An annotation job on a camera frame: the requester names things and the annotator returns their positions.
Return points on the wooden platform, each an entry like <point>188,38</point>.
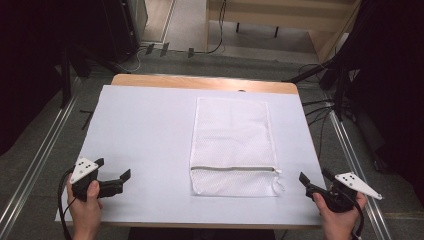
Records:
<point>283,20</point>

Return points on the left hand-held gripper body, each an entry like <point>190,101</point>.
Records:
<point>83,171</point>

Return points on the small black floor bracket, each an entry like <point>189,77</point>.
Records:
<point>164,49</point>
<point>149,49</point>
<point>190,52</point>

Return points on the black cabinet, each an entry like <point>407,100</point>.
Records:
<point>123,26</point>

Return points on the dark curtain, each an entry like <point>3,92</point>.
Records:
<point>30,66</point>
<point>390,83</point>

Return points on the person's right hand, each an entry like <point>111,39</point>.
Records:
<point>340,220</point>

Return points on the metal floor rail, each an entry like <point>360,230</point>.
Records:
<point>36,160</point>
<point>360,173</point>

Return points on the white table cover sheet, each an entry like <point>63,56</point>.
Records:
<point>140,140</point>

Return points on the black metal stand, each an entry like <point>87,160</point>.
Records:
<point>338,90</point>
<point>66,80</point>

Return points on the wooden table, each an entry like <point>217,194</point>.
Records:
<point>200,82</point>

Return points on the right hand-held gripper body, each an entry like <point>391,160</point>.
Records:
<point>346,191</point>

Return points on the white mesh laundry bag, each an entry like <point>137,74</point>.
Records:
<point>233,140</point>

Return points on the person's left hand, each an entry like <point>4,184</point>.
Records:
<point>85,210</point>

